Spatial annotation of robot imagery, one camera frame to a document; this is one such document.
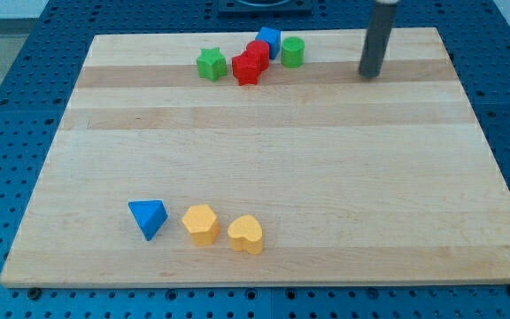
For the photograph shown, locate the blue triangle block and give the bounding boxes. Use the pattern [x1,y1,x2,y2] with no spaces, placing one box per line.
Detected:
[127,199,168,241]

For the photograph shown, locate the red cylinder block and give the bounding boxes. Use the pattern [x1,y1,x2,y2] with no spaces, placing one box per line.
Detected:
[245,40,270,72]

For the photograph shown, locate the red star block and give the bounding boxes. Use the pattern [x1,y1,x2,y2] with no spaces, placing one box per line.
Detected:
[232,51,261,86]

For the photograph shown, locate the yellow heart block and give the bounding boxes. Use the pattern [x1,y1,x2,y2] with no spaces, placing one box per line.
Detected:
[228,214,263,255]

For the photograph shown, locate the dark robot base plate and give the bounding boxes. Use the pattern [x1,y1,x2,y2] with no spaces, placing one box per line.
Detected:
[214,0,313,15]

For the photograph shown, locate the green star block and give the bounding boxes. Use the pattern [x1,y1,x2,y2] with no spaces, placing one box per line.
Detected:
[197,47,228,82]

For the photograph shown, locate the blue cube block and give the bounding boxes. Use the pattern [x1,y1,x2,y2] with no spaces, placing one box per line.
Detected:
[255,27,282,60]

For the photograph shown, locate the wooden board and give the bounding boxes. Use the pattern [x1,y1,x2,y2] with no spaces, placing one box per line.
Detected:
[0,27,510,289]

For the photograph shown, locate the green cylinder block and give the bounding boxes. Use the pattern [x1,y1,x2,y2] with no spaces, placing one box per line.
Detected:
[281,36,305,68]

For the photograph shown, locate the yellow hexagon block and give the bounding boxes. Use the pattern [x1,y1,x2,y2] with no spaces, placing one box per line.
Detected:
[182,205,220,246]

